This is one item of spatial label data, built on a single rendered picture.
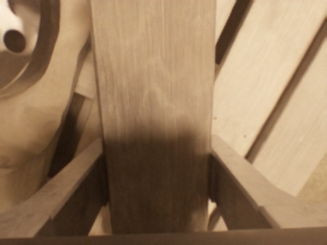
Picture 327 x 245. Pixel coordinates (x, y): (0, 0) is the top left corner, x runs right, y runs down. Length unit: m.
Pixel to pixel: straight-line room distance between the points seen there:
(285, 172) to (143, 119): 0.29
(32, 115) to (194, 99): 0.24
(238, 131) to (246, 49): 0.14
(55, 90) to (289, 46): 0.37
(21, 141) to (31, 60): 0.14
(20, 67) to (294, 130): 0.42
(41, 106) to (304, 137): 0.41
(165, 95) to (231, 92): 0.18
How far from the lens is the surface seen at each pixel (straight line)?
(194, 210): 0.20
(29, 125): 0.33
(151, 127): 0.16
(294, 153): 0.37
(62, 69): 0.28
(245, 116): 0.33
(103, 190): 0.19
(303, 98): 0.35
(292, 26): 0.37
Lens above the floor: 0.43
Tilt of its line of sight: 77 degrees down
